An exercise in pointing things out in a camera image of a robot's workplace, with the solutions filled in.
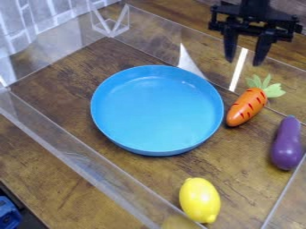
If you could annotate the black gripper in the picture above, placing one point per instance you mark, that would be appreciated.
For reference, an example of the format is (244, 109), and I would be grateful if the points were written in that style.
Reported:
(252, 18)

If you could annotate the orange toy carrot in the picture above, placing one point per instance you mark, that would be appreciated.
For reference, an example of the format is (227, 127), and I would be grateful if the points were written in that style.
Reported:
(252, 100)

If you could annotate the blue round plate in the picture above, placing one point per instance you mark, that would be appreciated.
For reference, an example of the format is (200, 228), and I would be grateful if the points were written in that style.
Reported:
(156, 110)

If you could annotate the purple toy eggplant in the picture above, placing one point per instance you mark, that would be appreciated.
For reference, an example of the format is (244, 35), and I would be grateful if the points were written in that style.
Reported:
(285, 150)

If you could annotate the yellow toy lemon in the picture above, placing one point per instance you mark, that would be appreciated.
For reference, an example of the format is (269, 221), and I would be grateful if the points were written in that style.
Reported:
(199, 200)

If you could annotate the blue object at corner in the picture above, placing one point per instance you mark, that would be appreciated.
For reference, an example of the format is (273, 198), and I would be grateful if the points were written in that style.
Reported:
(9, 215)

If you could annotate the clear acrylic enclosure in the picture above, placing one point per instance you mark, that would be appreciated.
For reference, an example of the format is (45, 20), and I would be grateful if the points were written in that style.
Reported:
(81, 183)

